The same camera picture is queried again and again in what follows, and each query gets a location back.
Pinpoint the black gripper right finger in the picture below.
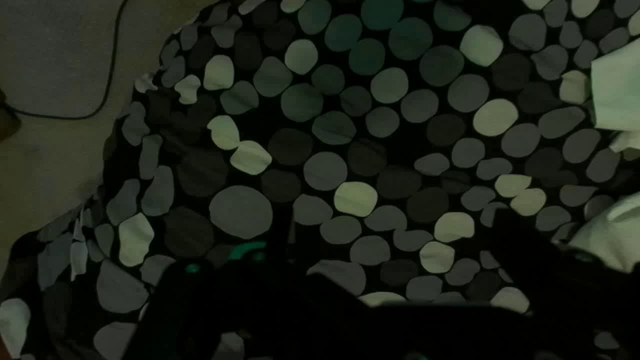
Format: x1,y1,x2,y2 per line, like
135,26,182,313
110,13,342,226
491,205,572,316

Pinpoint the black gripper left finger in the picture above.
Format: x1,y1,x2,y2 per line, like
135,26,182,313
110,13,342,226
266,199,300,269

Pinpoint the white fabric piece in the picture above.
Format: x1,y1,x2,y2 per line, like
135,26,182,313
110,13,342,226
567,190,640,275
591,38,640,135

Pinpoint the black grey spotted cloth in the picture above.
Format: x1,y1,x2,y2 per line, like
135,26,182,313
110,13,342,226
0,0,640,360

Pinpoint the thin black cable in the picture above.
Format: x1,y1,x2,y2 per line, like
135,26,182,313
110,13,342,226
11,0,131,124

